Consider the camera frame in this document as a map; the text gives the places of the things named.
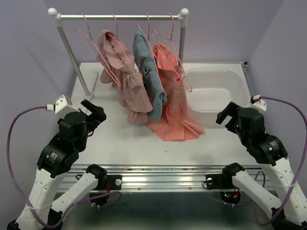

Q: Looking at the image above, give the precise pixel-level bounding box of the pink hanger of coral skirt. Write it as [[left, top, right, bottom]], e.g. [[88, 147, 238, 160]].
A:
[[151, 12, 193, 93]]

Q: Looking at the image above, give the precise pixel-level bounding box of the coral pink skirt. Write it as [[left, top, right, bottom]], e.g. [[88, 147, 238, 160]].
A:
[[146, 43, 204, 141]]

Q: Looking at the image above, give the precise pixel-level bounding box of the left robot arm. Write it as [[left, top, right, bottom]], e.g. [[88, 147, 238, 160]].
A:
[[7, 98, 107, 230]]

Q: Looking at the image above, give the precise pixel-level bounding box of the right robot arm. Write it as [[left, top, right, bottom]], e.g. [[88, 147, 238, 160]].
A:
[[216, 102, 307, 230]]

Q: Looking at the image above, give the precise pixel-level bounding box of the dusty pink ruffled skirt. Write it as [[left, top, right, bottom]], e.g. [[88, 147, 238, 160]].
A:
[[96, 29, 153, 125]]

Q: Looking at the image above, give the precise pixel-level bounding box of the pink hanger with dusty skirt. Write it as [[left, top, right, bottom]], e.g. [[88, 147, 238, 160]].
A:
[[110, 12, 130, 64]]

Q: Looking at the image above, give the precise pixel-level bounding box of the pink hanger with blue garment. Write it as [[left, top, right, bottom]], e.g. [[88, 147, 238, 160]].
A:
[[136, 12, 163, 88]]

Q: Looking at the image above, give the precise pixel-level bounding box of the translucent white plastic bin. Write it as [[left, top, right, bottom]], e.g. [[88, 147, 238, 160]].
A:
[[186, 67, 250, 120]]

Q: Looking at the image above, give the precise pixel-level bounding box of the blue denim garment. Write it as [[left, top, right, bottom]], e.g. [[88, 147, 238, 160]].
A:
[[132, 28, 167, 121]]

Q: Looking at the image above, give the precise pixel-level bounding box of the white clothes rack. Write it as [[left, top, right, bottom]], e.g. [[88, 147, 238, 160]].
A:
[[47, 8, 189, 101]]

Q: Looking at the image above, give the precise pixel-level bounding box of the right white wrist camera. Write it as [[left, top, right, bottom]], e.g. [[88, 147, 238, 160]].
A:
[[250, 95, 267, 114]]

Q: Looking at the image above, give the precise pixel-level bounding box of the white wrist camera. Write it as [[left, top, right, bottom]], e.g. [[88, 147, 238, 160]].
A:
[[250, 95, 267, 114], [46, 94, 80, 119]]

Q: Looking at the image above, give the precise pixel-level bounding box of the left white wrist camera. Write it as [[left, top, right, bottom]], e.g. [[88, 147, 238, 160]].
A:
[[46, 94, 80, 119]]

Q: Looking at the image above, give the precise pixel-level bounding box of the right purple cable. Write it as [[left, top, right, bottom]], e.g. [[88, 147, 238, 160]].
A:
[[210, 95, 307, 226]]

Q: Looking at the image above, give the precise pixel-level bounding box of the purple cable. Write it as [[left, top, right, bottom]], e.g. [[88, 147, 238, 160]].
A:
[[210, 95, 307, 226], [6, 105, 122, 228]]

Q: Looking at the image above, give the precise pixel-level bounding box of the aluminium mounting rail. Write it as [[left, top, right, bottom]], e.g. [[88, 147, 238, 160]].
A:
[[64, 163, 279, 192]]

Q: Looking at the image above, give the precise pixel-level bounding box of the empty pink wire hanger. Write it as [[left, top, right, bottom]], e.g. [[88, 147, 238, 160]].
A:
[[75, 13, 121, 87]]

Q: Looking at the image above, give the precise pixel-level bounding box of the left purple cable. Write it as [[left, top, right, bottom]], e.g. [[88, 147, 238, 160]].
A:
[[6, 105, 122, 228]]

